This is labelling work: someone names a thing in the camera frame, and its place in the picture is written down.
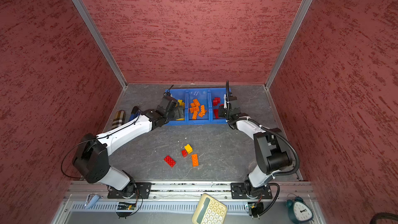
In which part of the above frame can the small clear plastic piece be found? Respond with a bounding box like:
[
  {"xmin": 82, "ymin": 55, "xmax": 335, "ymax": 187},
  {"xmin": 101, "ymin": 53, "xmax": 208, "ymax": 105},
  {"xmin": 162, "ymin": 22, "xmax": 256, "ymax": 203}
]
[{"xmin": 84, "ymin": 194, "xmax": 103, "ymax": 209}]

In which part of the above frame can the red lego long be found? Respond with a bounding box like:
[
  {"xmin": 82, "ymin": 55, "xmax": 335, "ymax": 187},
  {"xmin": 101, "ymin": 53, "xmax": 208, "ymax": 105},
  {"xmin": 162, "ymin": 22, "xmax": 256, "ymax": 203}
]
[
  {"xmin": 164, "ymin": 156, "xmax": 176, "ymax": 168},
  {"xmin": 212, "ymin": 97, "xmax": 221, "ymax": 106}
]

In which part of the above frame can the red lego small bottom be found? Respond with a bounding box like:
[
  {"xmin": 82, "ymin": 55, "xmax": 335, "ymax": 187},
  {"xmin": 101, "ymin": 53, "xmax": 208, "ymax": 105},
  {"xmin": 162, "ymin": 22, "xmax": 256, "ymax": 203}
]
[{"xmin": 181, "ymin": 150, "xmax": 188, "ymax": 158}]

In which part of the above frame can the red lego top long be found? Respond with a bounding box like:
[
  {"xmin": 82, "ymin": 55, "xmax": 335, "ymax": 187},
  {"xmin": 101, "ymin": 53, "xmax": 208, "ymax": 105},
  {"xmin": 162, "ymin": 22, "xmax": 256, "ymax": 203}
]
[{"xmin": 212, "ymin": 97, "xmax": 221, "ymax": 106}]

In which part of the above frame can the dark green alarm clock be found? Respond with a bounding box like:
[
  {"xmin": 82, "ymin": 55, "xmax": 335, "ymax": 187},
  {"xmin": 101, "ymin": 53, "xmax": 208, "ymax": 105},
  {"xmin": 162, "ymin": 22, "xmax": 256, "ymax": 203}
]
[{"xmin": 286, "ymin": 197, "xmax": 314, "ymax": 224}]

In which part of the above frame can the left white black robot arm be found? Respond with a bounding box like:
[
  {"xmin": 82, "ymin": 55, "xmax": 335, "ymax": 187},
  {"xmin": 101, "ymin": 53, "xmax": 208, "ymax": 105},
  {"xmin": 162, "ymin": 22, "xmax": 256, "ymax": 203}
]
[{"xmin": 72, "ymin": 93, "xmax": 180, "ymax": 199}]

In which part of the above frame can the red lego long bottom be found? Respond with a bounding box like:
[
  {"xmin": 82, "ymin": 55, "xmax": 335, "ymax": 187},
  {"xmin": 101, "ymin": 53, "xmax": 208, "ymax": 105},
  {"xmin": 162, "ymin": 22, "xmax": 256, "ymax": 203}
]
[{"xmin": 164, "ymin": 156, "xmax": 176, "ymax": 168}]

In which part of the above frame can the orange lego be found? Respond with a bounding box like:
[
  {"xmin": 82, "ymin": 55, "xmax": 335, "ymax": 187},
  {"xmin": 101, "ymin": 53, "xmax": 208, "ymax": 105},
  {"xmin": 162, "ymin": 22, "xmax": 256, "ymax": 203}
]
[
  {"xmin": 190, "ymin": 99, "xmax": 201, "ymax": 107},
  {"xmin": 189, "ymin": 106, "xmax": 200, "ymax": 113},
  {"xmin": 191, "ymin": 154, "xmax": 199, "ymax": 167},
  {"xmin": 198, "ymin": 105, "xmax": 207, "ymax": 117},
  {"xmin": 192, "ymin": 111, "xmax": 199, "ymax": 120}
]

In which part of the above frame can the cream calculator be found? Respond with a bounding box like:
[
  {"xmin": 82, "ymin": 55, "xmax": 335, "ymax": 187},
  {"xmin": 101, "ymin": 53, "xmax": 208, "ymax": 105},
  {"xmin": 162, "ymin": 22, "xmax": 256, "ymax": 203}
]
[{"xmin": 192, "ymin": 194, "xmax": 227, "ymax": 224}]

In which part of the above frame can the blue three-compartment bin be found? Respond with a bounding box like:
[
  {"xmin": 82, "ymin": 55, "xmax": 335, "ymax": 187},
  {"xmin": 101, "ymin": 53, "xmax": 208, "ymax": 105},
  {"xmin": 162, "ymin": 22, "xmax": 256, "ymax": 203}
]
[{"xmin": 165, "ymin": 88, "xmax": 226, "ymax": 126}]

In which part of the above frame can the plaid brown glasses case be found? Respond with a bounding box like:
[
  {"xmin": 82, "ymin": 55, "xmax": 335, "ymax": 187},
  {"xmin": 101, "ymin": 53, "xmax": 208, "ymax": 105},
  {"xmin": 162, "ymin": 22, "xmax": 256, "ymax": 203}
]
[{"xmin": 111, "ymin": 110, "xmax": 126, "ymax": 130}]

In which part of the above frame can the black corrugated cable conduit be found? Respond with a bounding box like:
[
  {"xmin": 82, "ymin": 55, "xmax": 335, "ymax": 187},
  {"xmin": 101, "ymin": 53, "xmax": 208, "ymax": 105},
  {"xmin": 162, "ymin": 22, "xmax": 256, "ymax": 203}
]
[{"xmin": 225, "ymin": 80, "xmax": 301, "ymax": 218}]

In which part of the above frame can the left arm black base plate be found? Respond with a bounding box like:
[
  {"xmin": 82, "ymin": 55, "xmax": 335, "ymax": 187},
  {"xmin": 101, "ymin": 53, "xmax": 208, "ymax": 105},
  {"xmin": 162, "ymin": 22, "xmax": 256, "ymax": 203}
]
[{"xmin": 107, "ymin": 182, "xmax": 152, "ymax": 200}]

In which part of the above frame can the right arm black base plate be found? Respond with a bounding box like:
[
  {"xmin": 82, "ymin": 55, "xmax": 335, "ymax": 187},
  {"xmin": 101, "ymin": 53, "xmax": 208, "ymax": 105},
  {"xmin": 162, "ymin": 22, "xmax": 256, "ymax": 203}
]
[{"xmin": 230, "ymin": 180, "xmax": 273, "ymax": 200}]

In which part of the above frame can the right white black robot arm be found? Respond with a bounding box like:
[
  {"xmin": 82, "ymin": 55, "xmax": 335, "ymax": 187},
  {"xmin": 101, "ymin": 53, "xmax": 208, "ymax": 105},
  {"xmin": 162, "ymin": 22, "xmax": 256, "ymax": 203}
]
[{"xmin": 218, "ymin": 93, "xmax": 294, "ymax": 199}]

